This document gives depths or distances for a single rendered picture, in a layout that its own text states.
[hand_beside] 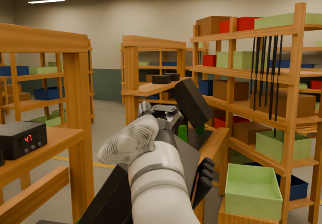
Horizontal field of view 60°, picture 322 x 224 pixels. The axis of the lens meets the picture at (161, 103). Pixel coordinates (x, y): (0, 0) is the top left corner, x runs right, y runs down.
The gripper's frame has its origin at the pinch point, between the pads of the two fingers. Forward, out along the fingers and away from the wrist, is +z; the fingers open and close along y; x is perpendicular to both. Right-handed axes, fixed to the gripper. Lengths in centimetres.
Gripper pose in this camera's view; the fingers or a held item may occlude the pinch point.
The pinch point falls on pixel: (145, 110)
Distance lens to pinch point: 51.9
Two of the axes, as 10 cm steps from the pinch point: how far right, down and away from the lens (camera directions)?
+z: -1.3, -5.0, 8.6
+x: -5.7, -6.7, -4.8
